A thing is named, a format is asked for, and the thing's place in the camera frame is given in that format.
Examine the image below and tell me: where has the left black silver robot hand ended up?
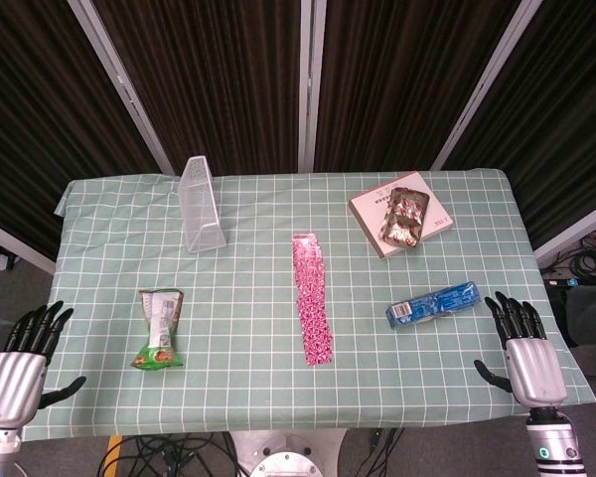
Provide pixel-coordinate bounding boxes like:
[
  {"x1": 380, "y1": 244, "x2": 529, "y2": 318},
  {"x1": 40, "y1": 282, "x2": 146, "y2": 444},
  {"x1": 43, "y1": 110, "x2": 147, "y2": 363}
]
[{"x1": 0, "y1": 300, "x2": 88, "y2": 431}]

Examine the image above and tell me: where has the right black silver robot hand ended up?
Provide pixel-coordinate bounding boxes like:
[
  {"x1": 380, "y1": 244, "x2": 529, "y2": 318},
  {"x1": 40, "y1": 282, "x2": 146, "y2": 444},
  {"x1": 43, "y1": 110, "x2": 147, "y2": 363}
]
[{"x1": 473, "y1": 291, "x2": 569, "y2": 409}]

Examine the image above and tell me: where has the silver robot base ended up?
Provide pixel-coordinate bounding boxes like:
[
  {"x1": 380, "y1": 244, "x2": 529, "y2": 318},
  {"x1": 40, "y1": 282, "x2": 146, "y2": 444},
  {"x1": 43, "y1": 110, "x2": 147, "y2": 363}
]
[{"x1": 230, "y1": 427, "x2": 349, "y2": 477}]

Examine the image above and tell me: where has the black power strip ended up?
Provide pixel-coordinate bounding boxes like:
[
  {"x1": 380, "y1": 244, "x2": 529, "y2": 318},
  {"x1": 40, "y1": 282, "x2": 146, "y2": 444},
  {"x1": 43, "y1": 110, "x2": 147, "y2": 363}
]
[{"x1": 545, "y1": 276, "x2": 596, "y2": 290}]

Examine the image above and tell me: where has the yellow floor tape strip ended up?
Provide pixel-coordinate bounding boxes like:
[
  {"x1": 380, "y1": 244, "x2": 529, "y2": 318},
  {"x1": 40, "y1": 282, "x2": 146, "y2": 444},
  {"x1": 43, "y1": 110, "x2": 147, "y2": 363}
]
[{"x1": 103, "y1": 435, "x2": 124, "y2": 477}]

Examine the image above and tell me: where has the blue wrapped snack pack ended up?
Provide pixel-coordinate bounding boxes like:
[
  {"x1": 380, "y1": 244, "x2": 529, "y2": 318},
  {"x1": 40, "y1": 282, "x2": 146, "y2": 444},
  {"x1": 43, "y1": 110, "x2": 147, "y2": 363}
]
[{"x1": 385, "y1": 280, "x2": 481, "y2": 329}]

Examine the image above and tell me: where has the green snack bag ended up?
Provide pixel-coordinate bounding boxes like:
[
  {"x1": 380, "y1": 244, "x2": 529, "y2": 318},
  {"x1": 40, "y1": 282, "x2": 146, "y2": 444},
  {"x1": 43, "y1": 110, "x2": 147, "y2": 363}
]
[{"x1": 130, "y1": 288, "x2": 186, "y2": 371}]

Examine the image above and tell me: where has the flat white cardboard box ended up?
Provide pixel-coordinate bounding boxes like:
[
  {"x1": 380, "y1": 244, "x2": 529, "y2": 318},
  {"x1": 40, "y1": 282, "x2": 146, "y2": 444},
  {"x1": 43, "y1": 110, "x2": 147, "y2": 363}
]
[{"x1": 348, "y1": 171, "x2": 454, "y2": 260}]

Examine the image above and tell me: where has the clear plastic wedge stand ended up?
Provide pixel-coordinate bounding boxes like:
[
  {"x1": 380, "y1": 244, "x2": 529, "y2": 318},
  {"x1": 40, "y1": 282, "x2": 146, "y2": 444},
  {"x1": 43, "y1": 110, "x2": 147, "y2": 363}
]
[{"x1": 177, "y1": 155, "x2": 228, "y2": 255}]

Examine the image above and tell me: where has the green grid tablecloth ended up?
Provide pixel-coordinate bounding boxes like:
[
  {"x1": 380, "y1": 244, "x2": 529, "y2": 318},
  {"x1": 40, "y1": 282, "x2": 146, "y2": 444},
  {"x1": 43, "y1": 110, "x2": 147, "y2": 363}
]
[{"x1": 19, "y1": 167, "x2": 596, "y2": 442}]

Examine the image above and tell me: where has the dark corrugated partition panel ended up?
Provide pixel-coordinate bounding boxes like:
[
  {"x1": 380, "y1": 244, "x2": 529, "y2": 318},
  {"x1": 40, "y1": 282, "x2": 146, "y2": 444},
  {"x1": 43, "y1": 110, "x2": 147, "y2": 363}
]
[
  {"x1": 91, "y1": 0, "x2": 304, "y2": 176},
  {"x1": 446, "y1": 0, "x2": 596, "y2": 249},
  {"x1": 0, "y1": 0, "x2": 163, "y2": 259},
  {"x1": 313, "y1": 0, "x2": 522, "y2": 174}
]

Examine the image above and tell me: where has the black cable bundle on floor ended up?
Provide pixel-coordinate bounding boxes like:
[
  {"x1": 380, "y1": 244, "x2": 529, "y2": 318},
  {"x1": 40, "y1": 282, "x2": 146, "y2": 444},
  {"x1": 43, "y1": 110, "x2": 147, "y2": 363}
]
[{"x1": 540, "y1": 226, "x2": 596, "y2": 287}]

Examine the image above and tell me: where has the white partition rail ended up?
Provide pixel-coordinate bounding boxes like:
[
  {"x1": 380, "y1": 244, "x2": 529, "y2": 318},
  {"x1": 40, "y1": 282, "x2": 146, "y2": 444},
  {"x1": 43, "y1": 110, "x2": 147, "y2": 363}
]
[
  {"x1": 532, "y1": 197, "x2": 596, "y2": 268},
  {"x1": 0, "y1": 215, "x2": 57, "y2": 276}
]

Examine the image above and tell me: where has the black cable bundle under table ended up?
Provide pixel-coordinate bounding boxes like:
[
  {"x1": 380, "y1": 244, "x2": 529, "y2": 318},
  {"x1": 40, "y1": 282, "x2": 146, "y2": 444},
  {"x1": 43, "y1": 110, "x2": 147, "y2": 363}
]
[{"x1": 96, "y1": 430, "x2": 242, "y2": 477}]

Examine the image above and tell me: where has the white partition post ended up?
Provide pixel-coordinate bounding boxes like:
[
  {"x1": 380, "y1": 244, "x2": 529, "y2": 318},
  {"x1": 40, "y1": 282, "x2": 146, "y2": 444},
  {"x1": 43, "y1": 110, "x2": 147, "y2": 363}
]
[
  {"x1": 297, "y1": 0, "x2": 328, "y2": 174},
  {"x1": 68, "y1": 0, "x2": 176, "y2": 176},
  {"x1": 430, "y1": 0, "x2": 545, "y2": 171}
]

